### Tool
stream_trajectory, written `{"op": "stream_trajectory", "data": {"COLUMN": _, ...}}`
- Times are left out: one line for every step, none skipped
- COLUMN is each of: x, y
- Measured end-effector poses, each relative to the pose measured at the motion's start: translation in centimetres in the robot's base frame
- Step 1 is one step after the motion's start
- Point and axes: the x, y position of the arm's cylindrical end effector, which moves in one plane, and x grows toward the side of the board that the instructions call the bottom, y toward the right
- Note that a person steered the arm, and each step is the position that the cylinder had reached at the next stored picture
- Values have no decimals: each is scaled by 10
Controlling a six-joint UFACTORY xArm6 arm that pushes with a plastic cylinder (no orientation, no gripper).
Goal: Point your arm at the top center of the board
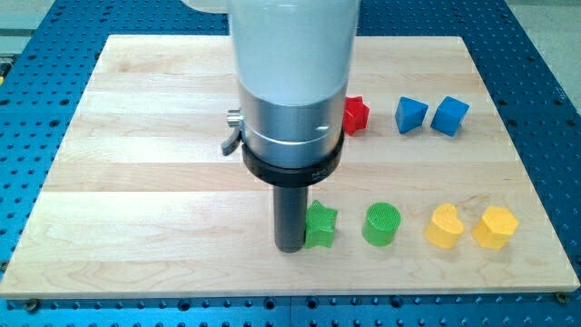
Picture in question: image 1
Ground red star block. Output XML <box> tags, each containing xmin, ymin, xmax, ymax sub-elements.
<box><xmin>342</xmin><ymin>95</ymin><xmax>369</xmax><ymax>135</ymax></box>

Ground green star block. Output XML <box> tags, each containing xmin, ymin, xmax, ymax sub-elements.
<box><xmin>305</xmin><ymin>200</ymin><xmax>338</xmax><ymax>249</ymax></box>

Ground wooden board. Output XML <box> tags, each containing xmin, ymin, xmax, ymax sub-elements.
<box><xmin>1</xmin><ymin>35</ymin><xmax>579</xmax><ymax>299</ymax></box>

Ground green cylinder block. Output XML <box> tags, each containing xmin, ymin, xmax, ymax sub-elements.
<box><xmin>362</xmin><ymin>203</ymin><xmax>401</xmax><ymax>246</ymax></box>

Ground blue cube block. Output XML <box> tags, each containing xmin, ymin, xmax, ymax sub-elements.
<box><xmin>430</xmin><ymin>96</ymin><xmax>469</xmax><ymax>137</ymax></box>

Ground yellow heart block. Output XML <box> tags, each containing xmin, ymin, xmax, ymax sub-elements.
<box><xmin>423</xmin><ymin>203</ymin><xmax>465</xmax><ymax>249</ymax></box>

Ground yellow hexagon block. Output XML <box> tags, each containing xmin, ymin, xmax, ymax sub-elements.
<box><xmin>471</xmin><ymin>206</ymin><xmax>519</xmax><ymax>250</ymax></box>

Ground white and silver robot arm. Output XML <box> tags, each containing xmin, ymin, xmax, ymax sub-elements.
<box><xmin>183</xmin><ymin>0</ymin><xmax>360</xmax><ymax>188</ymax></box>

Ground blue triangular block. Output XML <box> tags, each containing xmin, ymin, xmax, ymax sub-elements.
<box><xmin>395</xmin><ymin>97</ymin><xmax>428</xmax><ymax>134</ymax></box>

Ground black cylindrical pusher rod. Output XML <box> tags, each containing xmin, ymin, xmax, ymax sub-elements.
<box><xmin>273</xmin><ymin>186</ymin><xmax>309</xmax><ymax>253</ymax></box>

